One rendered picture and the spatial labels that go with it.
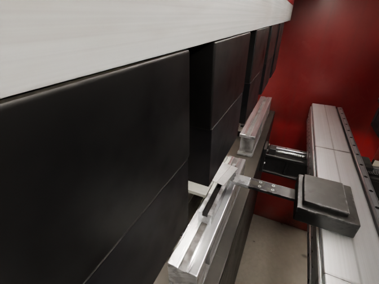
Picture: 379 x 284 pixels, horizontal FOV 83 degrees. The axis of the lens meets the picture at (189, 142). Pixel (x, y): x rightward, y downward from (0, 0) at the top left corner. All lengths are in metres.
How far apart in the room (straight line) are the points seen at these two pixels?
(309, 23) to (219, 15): 1.10
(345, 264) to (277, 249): 1.24
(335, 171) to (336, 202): 0.21
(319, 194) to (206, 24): 0.44
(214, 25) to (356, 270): 0.45
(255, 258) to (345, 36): 1.34
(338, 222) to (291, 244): 1.27
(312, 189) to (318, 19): 0.92
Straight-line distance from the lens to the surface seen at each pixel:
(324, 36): 1.30
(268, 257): 1.67
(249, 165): 0.84
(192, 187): 0.53
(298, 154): 1.00
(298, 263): 1.72
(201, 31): 0.17
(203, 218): 0.49
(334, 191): 0.57
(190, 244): 0.47
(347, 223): 0.53
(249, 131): 0.88
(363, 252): 0.54
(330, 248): 0.52
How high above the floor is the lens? 1.36
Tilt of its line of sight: 30 degrees down
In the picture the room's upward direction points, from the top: straight up
